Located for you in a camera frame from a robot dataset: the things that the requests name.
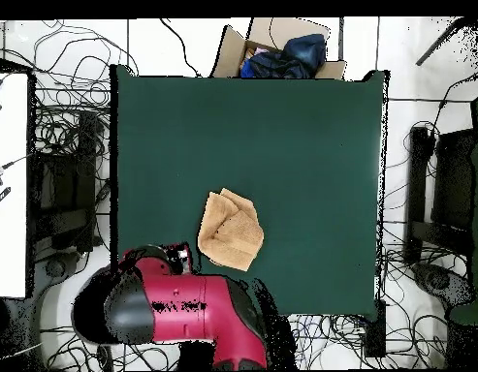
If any black equipment rack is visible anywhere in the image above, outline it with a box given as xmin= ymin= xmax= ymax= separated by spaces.
xmin=32 ymin=109 xmax=104 ymax=253

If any black rod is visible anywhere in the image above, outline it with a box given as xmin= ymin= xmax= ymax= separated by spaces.
xmin=414 ymin=16 xmax=468 ymax=67

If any tan terry towel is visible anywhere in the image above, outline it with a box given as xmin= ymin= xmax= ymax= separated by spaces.
xmin=196 ymin=187 xmax=266 ymax=272

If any open cardboard box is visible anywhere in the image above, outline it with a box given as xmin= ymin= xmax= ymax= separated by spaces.
xmin=209 ymin=16 xmax=347 ymax=81

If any dark green table cloth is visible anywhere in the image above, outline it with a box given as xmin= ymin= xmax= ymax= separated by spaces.
xmin=109 ymin=63 xmax=391 ymax=323

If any black cable tangle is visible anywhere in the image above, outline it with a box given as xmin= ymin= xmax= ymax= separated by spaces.
xmin=30 ymin=18 xmax=141 ymax=156
xmin=288 ymin=313 xmax=449 ymax=369

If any black power strip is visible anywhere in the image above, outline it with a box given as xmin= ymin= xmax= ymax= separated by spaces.
xmin=364 ymin=299 xmax=387 ymax=357

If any blue clothes pile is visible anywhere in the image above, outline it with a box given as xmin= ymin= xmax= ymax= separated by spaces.
xmin=239 ymin=33 xmax=328 ymax=79

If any round dark stand base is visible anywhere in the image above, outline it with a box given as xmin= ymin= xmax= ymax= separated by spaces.
xmin=412 ymin=262 xmax=476 ymax=309

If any white side table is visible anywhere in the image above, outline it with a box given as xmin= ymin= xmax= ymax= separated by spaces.
xmin=0 ymin=71 xmax=30 ymax=299

